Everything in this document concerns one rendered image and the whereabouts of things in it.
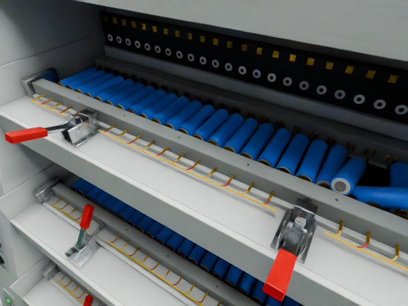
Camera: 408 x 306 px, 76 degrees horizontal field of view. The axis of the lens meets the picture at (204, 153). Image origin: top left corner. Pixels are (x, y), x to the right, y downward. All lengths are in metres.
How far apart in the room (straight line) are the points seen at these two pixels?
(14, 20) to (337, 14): 0.41
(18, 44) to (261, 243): 0.42
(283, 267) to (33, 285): 0.60
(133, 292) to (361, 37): 0.39
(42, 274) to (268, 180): 0.55
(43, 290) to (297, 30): 0.65
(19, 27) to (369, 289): 0.50
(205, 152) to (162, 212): 0.08
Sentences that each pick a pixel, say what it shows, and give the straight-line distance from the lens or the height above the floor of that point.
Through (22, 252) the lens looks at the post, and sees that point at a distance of 0.63.
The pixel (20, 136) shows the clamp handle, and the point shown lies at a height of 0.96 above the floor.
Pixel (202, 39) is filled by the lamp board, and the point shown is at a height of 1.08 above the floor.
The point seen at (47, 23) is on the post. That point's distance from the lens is 0.50.
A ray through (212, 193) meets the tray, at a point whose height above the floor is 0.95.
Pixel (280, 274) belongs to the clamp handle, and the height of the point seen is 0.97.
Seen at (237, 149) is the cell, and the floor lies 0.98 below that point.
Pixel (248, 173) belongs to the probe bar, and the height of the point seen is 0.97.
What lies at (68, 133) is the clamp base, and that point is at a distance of 0.34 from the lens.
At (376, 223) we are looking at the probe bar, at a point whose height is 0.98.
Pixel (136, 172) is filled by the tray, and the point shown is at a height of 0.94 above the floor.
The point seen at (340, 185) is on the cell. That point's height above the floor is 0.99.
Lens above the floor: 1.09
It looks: 24 degrees down
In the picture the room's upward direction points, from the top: 11 degrees clockwise
